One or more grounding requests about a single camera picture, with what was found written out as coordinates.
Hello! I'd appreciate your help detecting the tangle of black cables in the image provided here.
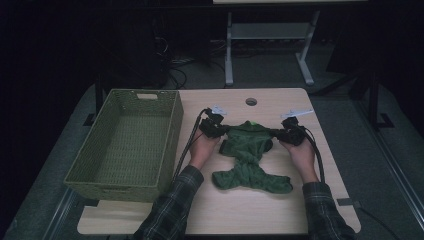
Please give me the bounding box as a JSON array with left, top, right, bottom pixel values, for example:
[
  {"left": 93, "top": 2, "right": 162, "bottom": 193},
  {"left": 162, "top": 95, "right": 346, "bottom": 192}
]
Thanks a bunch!
[{"left": 153, "top": 35, "right": 228, "bottom": 90}]

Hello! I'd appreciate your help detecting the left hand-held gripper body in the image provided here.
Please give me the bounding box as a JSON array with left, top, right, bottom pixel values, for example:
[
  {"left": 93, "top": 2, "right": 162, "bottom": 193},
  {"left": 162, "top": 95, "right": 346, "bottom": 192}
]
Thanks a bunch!
[{"left": 198, "top": 104, "right": 229, "bottom": 139}]

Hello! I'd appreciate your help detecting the green fleece garment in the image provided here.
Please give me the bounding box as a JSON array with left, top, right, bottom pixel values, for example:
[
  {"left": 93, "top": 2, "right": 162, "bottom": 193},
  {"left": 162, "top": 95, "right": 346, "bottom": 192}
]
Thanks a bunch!
[{"left": 211, "top": 120, "right": 294, "bottom": 195}]

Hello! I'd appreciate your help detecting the thin black cable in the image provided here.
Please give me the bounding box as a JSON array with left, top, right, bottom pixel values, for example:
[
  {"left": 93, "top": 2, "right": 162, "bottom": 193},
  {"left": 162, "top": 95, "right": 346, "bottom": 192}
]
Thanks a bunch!
[{"left": 358, "top": 206, "right": 403, "bottom": 240}]

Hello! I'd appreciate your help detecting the white metal table frame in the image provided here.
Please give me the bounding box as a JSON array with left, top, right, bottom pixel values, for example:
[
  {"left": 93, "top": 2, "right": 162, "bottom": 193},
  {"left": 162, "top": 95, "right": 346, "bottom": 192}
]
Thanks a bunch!
[{"left": 223, "top": 9, "right": 321, "bottom": 88}]

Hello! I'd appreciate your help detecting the black metal stand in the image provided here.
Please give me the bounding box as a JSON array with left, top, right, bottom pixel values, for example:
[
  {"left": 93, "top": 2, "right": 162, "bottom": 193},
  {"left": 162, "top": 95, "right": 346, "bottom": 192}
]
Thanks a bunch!
[
  {"left": 82, "top": 76, "right": 105, "bottom": 127},
  {"left": 365, "top": 66, "right": 396, "bottom": 131}
]

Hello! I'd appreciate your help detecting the metal rail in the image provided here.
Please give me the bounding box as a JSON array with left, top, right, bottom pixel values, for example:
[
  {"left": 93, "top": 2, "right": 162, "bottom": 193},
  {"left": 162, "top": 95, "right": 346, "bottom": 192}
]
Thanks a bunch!
[
  {"left": 42, "top": 187, "right": 80, "bottom": 240},
  {"left": 352, "top": 99, "right": 424, "bottom": 232}
]

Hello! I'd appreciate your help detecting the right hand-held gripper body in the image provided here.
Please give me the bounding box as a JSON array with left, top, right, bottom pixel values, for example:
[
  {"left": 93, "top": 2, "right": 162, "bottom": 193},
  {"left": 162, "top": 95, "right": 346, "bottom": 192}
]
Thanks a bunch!
[{"left": 279, "top": 108, "right": 315, "bottom": 146}]

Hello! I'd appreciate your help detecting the person's right hand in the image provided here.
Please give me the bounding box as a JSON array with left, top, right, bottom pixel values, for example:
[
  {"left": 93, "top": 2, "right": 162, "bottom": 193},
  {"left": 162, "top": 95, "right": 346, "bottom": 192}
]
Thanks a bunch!
[{"left": 278, "top": 137, "right": 320, "bottom": 185}]

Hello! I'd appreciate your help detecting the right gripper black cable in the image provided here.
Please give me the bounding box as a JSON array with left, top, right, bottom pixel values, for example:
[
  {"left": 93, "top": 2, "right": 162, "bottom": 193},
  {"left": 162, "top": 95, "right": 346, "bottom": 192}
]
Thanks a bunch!
[{"left": 297, "top": 124, "right": 326, "bottom": 184}]

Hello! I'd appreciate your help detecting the green woven basket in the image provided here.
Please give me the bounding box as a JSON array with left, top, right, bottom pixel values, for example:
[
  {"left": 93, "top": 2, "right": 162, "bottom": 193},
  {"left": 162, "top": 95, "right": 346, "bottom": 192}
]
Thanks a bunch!
[{"left": 63, "top": 88, "right": 185, "bottom": 204}]

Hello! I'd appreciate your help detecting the grey tape strip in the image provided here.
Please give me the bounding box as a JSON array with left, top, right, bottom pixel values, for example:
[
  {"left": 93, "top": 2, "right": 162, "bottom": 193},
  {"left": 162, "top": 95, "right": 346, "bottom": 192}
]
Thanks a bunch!
[{"left": 336, "top": 197, "right": 362, "bottom": 208}]

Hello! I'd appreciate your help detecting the person's left hand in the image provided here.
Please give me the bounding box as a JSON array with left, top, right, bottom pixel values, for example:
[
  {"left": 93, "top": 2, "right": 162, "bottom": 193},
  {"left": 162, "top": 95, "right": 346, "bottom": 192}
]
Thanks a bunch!
[{"left": 188, "top": 128, "right": 222, "bottom": 172}]

